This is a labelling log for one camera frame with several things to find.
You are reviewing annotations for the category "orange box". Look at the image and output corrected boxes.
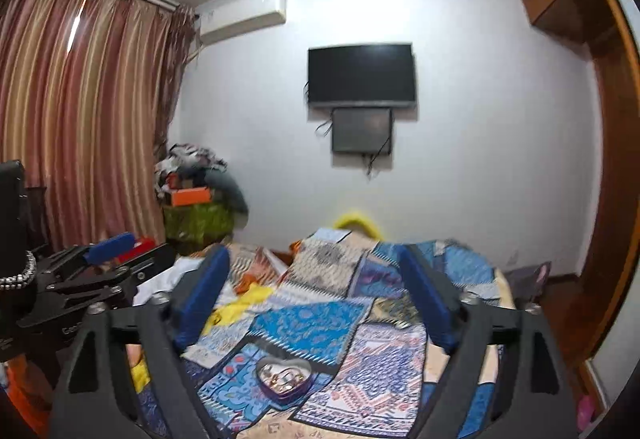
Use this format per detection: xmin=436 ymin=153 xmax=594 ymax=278
xmin=169 ymin=186 xmax=212 ymax=207

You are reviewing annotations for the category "striped red curtain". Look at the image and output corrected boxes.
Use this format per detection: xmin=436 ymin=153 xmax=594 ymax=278
xmin=1 ymin=0 xmax=195 ymax=248

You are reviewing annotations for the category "pile of clothes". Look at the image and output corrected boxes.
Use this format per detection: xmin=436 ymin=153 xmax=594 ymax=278
xmin=154 ymin=144 xmax=248 ymax=214

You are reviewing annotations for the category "striped orange cloth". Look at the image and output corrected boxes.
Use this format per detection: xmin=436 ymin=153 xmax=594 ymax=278
xmin=227 ymin=244 xmax=281 ymax=295

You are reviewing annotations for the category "black wall television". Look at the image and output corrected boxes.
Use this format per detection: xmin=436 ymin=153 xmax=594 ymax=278
xmin=307 ymin=43 xmax=416 ymax=108

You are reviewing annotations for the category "orange sleeve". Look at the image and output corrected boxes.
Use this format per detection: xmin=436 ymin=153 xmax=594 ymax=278
xmin=4 ymin=355 xmax=53 ymax=438

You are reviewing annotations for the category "brown wooden door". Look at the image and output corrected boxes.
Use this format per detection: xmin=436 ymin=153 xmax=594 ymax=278
xmin=560 ymin=32 xmax=640 ymax=370

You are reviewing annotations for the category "white air conditioner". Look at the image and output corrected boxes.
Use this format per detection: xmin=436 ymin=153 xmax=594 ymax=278
xmin=200 ymin=0 xmax=286 ymax=46

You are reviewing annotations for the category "white crumpled cloth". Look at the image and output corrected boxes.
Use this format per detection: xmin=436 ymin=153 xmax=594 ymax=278
xmin=132 ymin=257 xmax=203 ymax=307

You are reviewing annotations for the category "blue patchwork bedspread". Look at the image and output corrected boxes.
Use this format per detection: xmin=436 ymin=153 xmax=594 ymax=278
xmin=134 ymin=227 xmax=516 ymax=439

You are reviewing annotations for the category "purple heart-shaped tin box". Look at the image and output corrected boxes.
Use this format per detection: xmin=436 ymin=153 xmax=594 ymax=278
xmin=255 ymin=355 xmax=314 ymax=405

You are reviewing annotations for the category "silver chain wrist strap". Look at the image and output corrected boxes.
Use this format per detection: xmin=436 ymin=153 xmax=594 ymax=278
xmin=0 ymin=249 xmax=38 ymax=293

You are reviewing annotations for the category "green patterned cloth-covered stand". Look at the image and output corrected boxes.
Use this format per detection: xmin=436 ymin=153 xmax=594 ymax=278
xmin=163 ymin=203 xmax=234 ymax=248

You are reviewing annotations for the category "yellow printed cloth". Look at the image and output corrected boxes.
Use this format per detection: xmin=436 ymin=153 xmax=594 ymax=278
xmin=126 ymin=283 xmax=274 ymax=393

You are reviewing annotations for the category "yellow plastic chair back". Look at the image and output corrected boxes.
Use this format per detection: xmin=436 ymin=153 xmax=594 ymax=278
xmin=332 ymin=210 xmax=384 ymax=241

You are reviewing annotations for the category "red and white box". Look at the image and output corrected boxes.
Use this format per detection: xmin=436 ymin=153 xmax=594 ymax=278
xmin=116 ymin=237 xmax=156 ymax=265

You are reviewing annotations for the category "small black wall monitor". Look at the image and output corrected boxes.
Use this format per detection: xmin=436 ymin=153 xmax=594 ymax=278
xmin=331 ymin=107 xmax=393 ymax=156

